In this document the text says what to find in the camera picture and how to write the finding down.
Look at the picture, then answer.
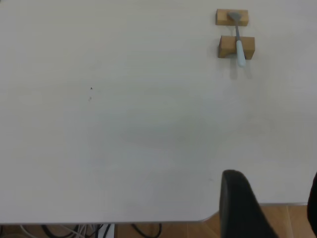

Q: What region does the spoon with pale blue handle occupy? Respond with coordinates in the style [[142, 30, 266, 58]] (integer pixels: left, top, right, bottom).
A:
[[227, 11, 247, 67]]

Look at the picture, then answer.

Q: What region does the flat wooden block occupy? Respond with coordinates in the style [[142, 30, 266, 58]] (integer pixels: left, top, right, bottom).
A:
[[215, 8, 249, 26]]

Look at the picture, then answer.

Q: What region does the white cable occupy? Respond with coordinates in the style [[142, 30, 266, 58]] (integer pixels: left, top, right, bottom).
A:
[[19, 224, 86, 238]]

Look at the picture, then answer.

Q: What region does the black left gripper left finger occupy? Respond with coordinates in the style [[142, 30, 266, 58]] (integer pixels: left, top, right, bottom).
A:
[[219, 170, 282, 238]]

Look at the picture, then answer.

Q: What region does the arched wooden block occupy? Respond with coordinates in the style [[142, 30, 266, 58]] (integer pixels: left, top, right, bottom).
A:
[[217, 35, 256, 60]]

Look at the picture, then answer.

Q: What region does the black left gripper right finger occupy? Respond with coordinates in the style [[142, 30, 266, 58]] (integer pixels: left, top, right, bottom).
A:
[[307, 171, 317, 238]]

